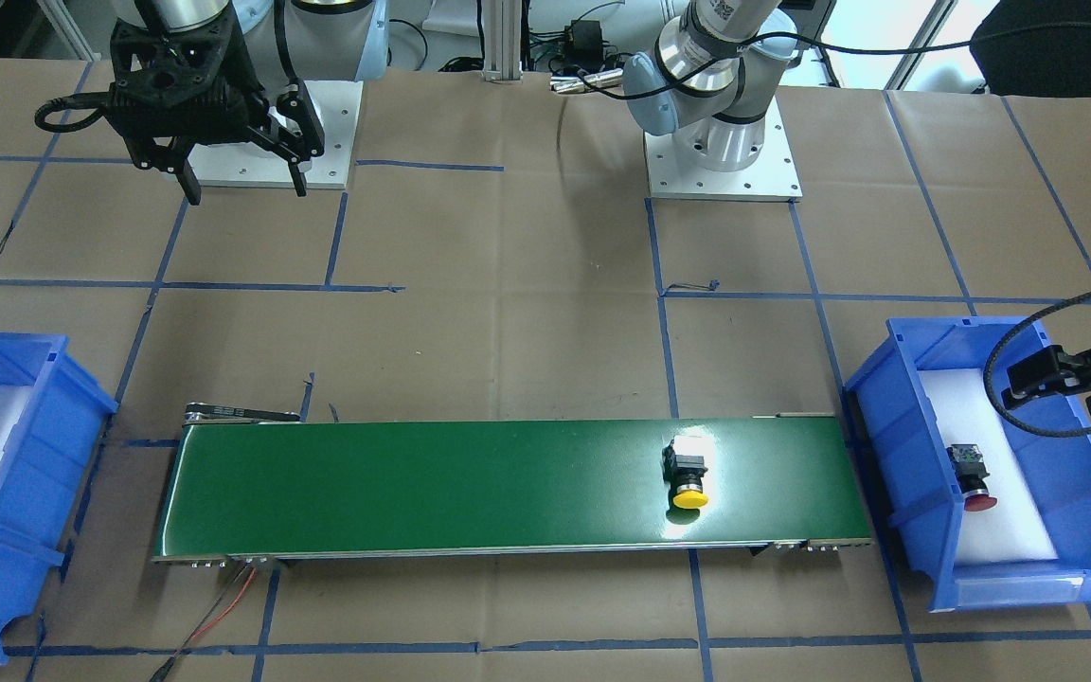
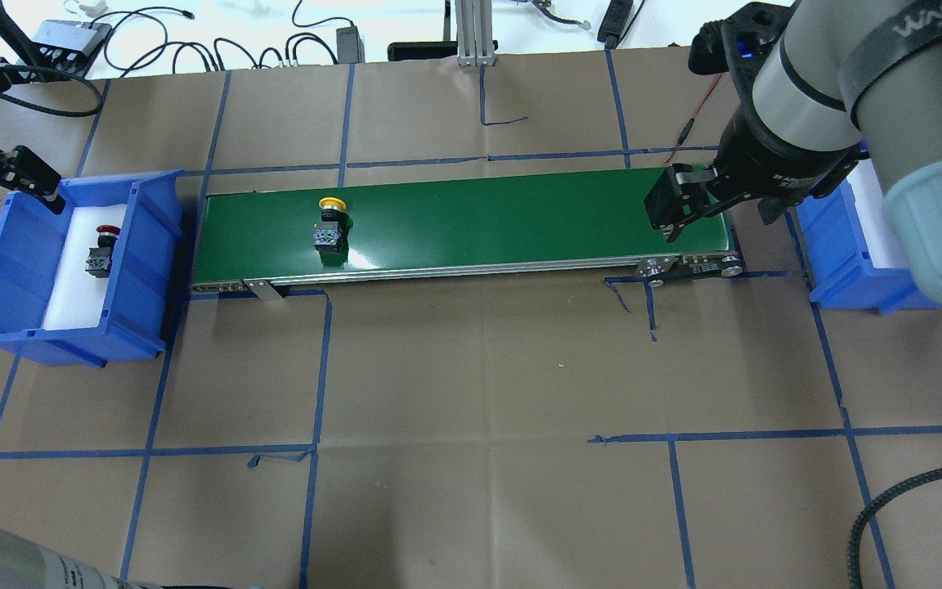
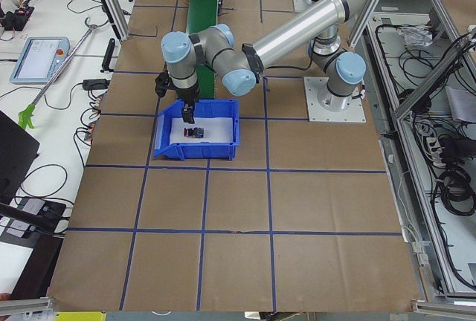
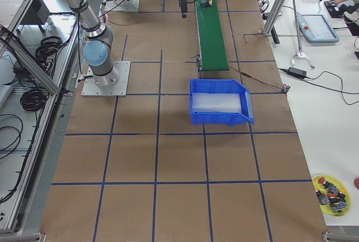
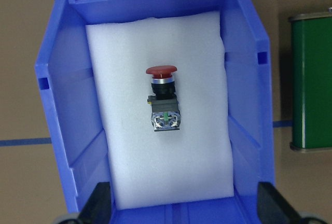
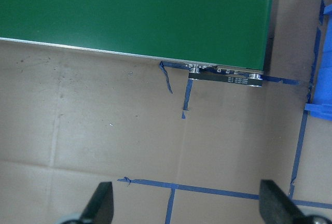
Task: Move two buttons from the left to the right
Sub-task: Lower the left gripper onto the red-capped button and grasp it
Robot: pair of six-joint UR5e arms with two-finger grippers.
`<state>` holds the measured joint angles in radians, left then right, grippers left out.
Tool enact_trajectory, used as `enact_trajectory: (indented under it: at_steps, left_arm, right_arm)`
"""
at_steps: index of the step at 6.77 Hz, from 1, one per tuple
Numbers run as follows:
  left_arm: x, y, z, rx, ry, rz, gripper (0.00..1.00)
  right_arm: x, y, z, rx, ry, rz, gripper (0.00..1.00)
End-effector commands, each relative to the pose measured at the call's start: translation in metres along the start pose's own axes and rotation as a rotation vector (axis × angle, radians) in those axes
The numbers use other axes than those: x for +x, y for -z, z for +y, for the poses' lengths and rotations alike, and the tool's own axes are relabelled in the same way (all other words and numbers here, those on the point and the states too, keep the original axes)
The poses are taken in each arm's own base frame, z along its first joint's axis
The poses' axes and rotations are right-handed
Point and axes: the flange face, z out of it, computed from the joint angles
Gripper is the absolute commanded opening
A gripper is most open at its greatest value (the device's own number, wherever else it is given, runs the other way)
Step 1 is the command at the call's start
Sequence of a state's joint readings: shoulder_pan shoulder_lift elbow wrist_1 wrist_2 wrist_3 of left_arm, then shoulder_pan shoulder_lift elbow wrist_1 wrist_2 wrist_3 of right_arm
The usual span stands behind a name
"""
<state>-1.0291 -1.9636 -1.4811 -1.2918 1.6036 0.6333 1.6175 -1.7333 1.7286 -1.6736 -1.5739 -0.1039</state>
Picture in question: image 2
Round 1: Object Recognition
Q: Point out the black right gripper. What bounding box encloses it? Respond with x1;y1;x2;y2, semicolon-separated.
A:
644;106;868;244

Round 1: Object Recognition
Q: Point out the red push button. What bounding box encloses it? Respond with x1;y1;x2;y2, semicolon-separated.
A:
83;224;121;279

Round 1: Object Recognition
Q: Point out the yellow push button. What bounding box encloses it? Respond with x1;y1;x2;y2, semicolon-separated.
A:
312;196;351;254

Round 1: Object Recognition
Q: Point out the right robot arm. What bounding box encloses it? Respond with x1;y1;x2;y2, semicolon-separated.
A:
644;1;942;304

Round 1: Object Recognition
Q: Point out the blue left bin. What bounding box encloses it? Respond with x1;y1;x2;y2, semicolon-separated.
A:
0;170;186;368

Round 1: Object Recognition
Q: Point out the blue bin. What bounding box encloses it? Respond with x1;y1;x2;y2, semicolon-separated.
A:
796;160;942;314
0;170;186;368

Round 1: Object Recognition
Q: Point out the blue right bin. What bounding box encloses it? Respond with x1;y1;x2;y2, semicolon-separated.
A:
796;160;942;314

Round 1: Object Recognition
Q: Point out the white foam pad left bin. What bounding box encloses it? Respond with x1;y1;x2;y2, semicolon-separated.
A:
41;204;127;330

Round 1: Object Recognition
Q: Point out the white foam pad bin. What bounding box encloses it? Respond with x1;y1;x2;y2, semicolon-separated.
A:
41;204;127;330
847;158;908;270

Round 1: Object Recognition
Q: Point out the white foam pad right bin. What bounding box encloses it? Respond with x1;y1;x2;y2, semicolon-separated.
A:
847;158;908;270

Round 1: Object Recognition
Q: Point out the green conveyor belt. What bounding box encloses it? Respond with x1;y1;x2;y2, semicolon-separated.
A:
191;169;747;297

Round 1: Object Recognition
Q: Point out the black power adapter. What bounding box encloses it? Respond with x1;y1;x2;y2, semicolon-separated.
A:
335;25;366;64

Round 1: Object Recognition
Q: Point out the red black wire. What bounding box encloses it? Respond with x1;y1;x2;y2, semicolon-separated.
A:
661;72;724;168

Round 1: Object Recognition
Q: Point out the aluminium profile post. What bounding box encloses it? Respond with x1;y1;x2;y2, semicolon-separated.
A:
450;0;496;66

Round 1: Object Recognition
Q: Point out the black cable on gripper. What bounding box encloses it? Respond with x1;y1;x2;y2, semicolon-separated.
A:
847;458;942;589

